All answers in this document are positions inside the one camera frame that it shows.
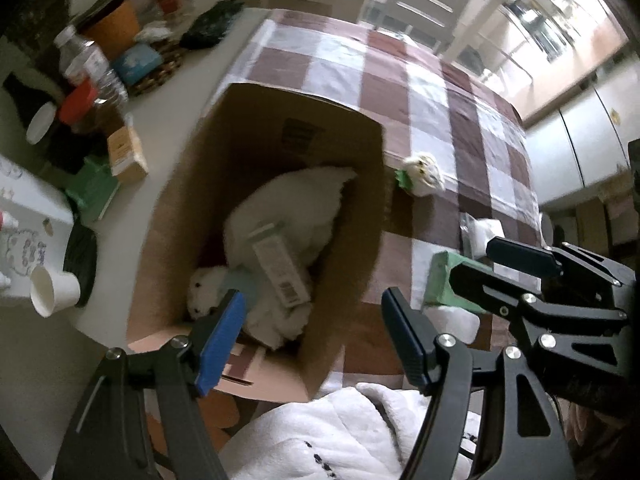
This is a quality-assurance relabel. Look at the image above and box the white plush bear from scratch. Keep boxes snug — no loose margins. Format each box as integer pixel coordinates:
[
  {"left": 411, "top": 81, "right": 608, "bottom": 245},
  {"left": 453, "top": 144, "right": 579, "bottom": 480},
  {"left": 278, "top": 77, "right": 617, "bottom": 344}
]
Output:
[{"left": 222, "top": 165, "right": 358, "bottom": 351}]

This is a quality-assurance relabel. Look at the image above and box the white cabinet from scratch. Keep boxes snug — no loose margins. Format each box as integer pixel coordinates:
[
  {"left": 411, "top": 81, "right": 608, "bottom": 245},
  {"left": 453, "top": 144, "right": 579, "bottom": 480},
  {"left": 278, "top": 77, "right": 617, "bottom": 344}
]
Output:
[{"left": 525, "top": 65, "right": 640, "bottom": 206}]

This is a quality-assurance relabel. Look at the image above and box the jar with red lid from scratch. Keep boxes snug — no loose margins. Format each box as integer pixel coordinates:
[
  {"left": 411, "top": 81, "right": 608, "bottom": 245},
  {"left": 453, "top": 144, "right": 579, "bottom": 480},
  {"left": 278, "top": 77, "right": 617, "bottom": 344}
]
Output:
[{"left": 57, "top": 80, "right": 126, "bottom": 133}]

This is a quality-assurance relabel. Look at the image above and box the woven basket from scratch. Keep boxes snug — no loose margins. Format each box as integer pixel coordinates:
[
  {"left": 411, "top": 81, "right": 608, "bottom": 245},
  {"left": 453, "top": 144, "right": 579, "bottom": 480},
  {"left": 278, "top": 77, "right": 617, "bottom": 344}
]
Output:
[{"left": 127, "top": 40, "right": 186, "bottom": 97}]

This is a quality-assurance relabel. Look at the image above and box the blue tissue pack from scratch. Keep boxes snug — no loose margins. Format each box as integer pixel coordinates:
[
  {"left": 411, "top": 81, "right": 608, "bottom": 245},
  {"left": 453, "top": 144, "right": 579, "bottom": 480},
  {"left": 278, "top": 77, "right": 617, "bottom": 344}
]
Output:
[{"left": 111, "top": 42, "right": 163, "bottom": 83}]

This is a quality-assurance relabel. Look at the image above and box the kitchen counter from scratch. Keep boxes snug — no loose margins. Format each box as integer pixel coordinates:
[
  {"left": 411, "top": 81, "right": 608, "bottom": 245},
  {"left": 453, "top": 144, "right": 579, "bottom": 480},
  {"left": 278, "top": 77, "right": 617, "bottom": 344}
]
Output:
[{"left": 500, "top": 0, "right": 621, "bottom": 76}]

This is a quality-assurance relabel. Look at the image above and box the brown cardboard box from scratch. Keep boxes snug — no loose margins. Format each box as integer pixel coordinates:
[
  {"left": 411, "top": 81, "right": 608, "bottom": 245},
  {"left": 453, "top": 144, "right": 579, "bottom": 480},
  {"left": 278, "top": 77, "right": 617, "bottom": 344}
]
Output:
[{"left": 125, "top": 82, "right": 388, "bottom": 403}]

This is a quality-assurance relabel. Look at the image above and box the person's white fleece clothing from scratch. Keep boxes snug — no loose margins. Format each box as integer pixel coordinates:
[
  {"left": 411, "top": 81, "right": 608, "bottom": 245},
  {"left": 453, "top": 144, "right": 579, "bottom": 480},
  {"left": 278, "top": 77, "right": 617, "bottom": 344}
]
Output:
[{"left": 225, "top": 382, "right": 493, "bottom": 480}]

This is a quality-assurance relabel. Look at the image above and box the small white cat plush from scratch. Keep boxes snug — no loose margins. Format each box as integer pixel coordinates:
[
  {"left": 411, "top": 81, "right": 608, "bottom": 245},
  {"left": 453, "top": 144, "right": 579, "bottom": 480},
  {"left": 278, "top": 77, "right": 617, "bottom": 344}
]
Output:
[{"left": 402, "top": 152, "right": 448, "bottom": 197}]

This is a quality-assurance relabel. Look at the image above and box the small brown box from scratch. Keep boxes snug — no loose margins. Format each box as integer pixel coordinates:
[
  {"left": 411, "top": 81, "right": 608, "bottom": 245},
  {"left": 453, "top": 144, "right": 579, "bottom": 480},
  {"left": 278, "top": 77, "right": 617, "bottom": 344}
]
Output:
[{"left": 106, "top": 125, "right": 150, "bottom": 183}]

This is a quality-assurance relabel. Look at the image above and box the dark bottle with white cap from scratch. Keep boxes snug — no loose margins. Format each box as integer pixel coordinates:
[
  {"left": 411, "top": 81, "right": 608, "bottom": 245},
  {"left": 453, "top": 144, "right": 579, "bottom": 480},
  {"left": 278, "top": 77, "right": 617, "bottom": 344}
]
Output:
[{"left": 2, "top": 72, "right": 66, "bottom": 171}]

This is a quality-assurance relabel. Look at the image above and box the green box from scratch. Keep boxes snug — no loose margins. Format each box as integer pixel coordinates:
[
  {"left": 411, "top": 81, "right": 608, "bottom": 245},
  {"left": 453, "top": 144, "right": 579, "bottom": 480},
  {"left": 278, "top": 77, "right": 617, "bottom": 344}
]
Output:
[{"left": 65, "top": 157, "right": 121, "bottom": 221}]

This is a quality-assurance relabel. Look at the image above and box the clear plastic packet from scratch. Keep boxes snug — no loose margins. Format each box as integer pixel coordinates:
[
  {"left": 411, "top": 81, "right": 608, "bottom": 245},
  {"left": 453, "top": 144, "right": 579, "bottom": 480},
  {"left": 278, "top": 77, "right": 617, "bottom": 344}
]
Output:
[{"left": 459, "top": 212, "right": 506, "bottom": 261}]

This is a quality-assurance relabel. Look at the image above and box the brown floor carton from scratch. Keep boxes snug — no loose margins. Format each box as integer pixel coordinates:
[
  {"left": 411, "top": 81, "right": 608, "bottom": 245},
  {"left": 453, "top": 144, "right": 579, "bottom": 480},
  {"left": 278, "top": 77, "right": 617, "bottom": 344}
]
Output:
[{"left": 575, "top": 197, "right": 636, "bottom": 248}]

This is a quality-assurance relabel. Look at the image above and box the brown white checked tablecloth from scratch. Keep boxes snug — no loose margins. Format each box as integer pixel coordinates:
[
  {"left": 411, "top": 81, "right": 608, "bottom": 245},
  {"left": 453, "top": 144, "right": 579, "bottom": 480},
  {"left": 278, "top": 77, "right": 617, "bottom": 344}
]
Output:
[{"left": 220, "top": 7, "right": 543, "bottom": 376}]

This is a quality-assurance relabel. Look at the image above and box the small white cup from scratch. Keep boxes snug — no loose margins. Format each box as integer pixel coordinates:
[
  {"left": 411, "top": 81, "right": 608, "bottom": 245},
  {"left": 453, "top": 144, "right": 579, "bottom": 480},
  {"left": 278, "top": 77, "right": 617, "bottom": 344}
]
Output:
[{"left": 30, "top": 265, "right": 82, "bottom": 318}]

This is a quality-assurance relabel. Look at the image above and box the clear jar with red item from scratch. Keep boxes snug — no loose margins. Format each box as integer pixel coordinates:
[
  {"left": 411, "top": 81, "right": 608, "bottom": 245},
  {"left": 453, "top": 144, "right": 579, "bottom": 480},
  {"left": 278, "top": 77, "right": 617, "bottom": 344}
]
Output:
[{"left": 145, "top": 0, "right": 193, "bottom": 26}]

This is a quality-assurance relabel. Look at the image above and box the black plastic bag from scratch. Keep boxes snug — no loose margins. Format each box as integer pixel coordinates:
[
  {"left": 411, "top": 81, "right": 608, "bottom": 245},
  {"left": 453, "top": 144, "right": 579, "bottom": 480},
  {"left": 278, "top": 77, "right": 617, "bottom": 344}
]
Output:
[{"left": 180, "top": 0, "right": 246, "bottom": 50}]

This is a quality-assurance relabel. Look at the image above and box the orange container with black lid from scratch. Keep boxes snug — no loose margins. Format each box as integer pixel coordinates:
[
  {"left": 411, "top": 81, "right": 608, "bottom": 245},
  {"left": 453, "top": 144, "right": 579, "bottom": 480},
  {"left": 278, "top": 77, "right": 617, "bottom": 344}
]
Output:
[{"left": 75, "top": 0, "right": 141, "bottom": 58}]

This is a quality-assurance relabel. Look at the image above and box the white teal medicine box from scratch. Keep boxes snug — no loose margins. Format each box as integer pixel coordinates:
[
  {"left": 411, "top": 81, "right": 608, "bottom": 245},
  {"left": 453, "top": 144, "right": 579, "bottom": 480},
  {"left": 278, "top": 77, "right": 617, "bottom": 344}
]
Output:
[{"left": 248, "top": 222, "right": 312, "bottom": 306}]

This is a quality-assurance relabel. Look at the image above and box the white cartoon printed mat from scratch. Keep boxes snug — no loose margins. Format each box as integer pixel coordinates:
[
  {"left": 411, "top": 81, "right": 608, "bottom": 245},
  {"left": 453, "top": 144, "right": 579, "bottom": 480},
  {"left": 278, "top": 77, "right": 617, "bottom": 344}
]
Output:
[{"left": 0, "top": 152, "right": 76, "bottom": 301}]

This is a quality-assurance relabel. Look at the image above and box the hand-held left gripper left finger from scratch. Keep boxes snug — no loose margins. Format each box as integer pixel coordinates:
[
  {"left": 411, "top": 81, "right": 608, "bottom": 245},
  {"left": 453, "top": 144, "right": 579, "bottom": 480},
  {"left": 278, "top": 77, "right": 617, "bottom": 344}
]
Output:
[{"left": 52, "top": 288, "right": 247, "bottom": 480}]

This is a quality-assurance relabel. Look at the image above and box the clear water bottle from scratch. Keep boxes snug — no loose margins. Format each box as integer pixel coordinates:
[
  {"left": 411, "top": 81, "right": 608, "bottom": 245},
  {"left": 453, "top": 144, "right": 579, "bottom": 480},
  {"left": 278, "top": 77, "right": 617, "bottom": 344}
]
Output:
[{"left": 54, "top": 25, "right": 128, "bottom": 106}]

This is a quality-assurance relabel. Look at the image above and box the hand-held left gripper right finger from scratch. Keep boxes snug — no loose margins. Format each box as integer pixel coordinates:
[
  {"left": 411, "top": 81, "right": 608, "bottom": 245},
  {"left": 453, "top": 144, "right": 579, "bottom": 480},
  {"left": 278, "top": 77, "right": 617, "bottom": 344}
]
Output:
[{"left": 381, "top": 287, "right": 571, "bottom": 480}]

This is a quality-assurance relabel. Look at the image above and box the person's right forearm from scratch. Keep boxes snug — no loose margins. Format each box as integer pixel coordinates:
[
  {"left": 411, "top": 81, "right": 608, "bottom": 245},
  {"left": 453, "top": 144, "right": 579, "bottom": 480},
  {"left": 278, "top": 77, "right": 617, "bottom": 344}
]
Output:
[{"left": 555, "top": 390, "right": 640, "bottom": 471}]

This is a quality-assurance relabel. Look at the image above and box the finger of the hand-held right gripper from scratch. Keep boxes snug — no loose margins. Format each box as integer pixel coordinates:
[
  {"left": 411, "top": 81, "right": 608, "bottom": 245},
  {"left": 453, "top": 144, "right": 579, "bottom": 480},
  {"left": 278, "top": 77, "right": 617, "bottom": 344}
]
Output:
[
  {"left": 486, "top": 236, "right": 636, "bottom": 291},
  {"left": 448, "top": 264, "right": 627, "bottom": 333}
]

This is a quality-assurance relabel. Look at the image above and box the black round dish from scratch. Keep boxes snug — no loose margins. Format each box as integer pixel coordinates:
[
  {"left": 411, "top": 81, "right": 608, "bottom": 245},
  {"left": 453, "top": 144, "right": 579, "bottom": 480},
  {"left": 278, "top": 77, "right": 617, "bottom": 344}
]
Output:
[{"left": 62, "top": 220, "right": 98, "bottom": 306}]

